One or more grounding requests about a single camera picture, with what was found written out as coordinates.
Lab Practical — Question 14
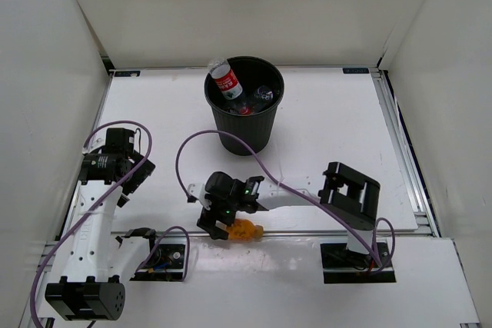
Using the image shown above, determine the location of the white zip tie right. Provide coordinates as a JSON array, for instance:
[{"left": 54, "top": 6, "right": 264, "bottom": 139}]
[{"left": 276, "top": 163, "right": 284, "bottom": 192}]

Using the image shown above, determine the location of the red label water bottle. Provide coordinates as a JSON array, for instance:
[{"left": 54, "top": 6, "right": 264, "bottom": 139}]
[{"left": 208, "top": 58, "right": 251, "bottom": 115}]

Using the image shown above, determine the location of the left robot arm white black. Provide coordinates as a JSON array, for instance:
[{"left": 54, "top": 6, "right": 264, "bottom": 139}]
[{"left": 45, "top": 128, "right": 161, "bottom": 321}]

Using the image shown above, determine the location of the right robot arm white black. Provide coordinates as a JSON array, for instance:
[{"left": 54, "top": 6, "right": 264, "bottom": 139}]
[{"left": 188, "top": 162, "right": 381, "bottom": 267}]

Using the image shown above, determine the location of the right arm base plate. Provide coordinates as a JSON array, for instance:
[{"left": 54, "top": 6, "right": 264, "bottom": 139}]
[{"left": 320, "top": 243, "right": 397, "bottom": 284}]

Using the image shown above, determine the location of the clear unlabelled plastic bottle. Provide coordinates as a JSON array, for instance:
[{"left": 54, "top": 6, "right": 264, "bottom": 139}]
[{"left": 248, "top": 85, "right": 274, "bottom": 113}]

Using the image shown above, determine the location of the black plastic waste bin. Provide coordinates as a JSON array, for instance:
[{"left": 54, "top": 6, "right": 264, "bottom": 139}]
[{"left": 204, "top": 56, "right": 284, "bottom": 156}]

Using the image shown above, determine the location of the orange juice bottle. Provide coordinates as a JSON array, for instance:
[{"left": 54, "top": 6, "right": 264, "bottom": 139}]
[{"left": 226, "top": 219, "right": 264, "bottom": 242}]

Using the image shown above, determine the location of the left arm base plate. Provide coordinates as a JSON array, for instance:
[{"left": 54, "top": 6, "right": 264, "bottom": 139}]
[{"left": 131, "top": 237, "right": 188, "bottom": 282}]

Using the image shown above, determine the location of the clear bottle colourful label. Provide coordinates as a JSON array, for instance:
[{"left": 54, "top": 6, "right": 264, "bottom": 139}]
[{"left": 223, "top": 101, "right": 249, "bottom": 115}]

